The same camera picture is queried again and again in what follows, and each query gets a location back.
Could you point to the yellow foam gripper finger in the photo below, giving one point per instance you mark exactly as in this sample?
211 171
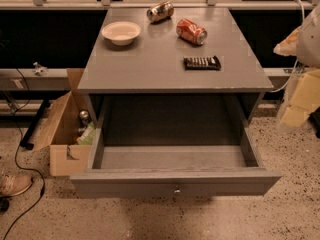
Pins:
287 47
302 98

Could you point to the dark rxbar chocolate bar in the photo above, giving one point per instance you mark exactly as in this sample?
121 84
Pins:
202 63

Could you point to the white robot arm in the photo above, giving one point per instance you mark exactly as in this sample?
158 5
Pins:
308 49

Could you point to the grey cabinet with top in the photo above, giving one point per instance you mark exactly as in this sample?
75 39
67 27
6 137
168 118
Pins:
153 63

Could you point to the open grey top drawer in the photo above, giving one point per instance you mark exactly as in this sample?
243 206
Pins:
150 145

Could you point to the red soda can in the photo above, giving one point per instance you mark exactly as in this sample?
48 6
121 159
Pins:
191 32

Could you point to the gold brown soda can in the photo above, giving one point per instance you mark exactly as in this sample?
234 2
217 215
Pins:
161 11

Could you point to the white ceramic bowl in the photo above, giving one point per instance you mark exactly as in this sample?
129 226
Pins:
121 33

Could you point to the silver can in box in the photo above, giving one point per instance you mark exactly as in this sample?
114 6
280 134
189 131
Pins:
84 117

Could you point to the green white packet in box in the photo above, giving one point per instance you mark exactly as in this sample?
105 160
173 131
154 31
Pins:
87 137

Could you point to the open cardboard box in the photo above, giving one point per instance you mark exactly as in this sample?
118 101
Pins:
61 131

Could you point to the small clear plastic object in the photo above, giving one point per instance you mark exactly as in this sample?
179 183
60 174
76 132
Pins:
39 70

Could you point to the black table leg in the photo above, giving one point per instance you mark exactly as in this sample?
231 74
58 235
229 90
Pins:
25 142

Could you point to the tan sneaker shoe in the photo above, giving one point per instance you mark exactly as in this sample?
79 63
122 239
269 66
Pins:
13 185

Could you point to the grey side rail shelf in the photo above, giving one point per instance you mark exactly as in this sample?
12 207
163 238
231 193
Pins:
26 79

